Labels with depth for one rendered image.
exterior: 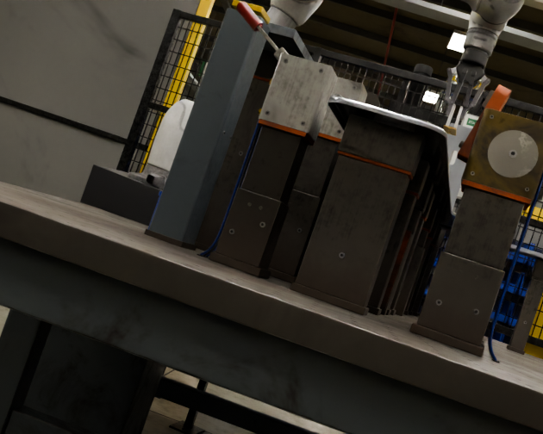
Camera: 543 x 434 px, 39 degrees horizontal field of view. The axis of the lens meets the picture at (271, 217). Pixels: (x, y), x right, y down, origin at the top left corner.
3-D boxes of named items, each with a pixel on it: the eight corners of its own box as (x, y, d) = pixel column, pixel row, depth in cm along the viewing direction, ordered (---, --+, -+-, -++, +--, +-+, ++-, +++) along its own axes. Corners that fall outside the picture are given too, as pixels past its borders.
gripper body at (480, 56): (462, 45, 223) (452, 74, 223) (491, 52, 221) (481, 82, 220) (462, 52, 230) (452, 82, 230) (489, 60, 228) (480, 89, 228)
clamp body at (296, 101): (257, 279, 122) (331, 65, 124) (190, 256, 125) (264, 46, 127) (268, 281, 129) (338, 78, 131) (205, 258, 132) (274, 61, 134)
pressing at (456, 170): (446, 228, 249) (479, 130, 250) (411, 217, 252) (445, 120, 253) (446, 228, 250) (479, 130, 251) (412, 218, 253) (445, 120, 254)
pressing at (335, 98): (464, 138, 109) (467, 127, 109) (316, 96, 115) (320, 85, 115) (460, 235, 242) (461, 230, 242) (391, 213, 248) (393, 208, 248)
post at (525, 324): (523, 355, 226) (554, 262, 228) (507, 349, 228) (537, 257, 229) (522, 354, 231) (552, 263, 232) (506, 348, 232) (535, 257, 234)
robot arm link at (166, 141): (140, 160, 219) (167, 88, 218) (152, 164, 237) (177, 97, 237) (193, 181, 218) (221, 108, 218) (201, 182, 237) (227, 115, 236)
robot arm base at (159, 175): (119, 174, 216) (127, 155, 216) (149, 182, 238) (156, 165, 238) (176, 196, 212) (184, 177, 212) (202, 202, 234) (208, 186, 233)
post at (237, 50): (181, 247, 136) (262, 15, 138) (143, 233, 138) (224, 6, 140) (195, 251, 144) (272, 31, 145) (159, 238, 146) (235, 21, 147)
